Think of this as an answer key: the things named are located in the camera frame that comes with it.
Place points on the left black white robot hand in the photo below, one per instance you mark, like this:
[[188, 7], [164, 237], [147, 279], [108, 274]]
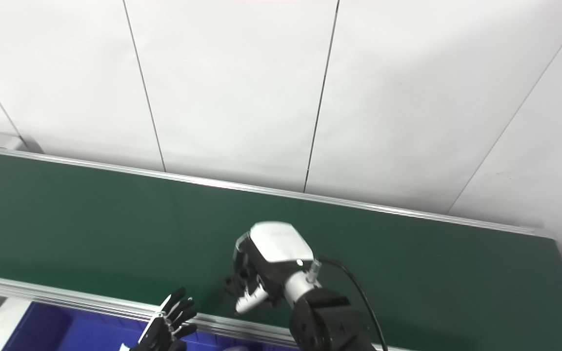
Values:
[[164, 329]]

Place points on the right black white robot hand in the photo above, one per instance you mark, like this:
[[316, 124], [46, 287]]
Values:
[[276, 248]]

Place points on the black flange part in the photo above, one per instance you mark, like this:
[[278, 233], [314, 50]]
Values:
[[234, 286]]

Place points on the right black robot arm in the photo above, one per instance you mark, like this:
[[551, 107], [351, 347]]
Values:
[[330, 321]]

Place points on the green conveyor belt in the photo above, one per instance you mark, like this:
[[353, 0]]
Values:
[[90, 302], [90, 229]]

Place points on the blue bin with white part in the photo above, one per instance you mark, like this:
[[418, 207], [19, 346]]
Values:
[[76, 336]]

